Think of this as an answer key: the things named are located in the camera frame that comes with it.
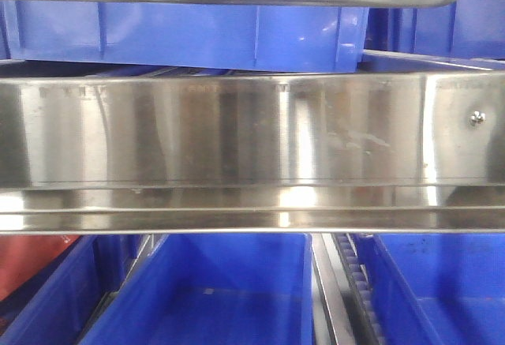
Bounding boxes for lower blue bin centre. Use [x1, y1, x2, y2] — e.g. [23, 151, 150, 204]
[83, 234, 312, 344]

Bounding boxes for large blue bin left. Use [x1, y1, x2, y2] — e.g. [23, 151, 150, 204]
[1, 0, 368, 73]

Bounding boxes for white roller track centre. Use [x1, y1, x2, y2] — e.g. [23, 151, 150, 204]
[333, 234, 387, 344]

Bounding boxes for lower blue bin right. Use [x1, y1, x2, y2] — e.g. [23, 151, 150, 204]
[352, 234, 504, 344]

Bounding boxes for lower blue bin left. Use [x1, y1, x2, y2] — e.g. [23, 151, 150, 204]
[1, 235, 136, 344]

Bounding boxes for blue bin far right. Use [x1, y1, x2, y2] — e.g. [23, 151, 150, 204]
[365, 0, 504, 60]

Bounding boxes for stainless steel front rail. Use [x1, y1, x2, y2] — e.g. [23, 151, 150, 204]
[1, 70, 504, 234]

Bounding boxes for rail screw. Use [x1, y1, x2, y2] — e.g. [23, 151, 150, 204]
[469, 111, 486, 126]

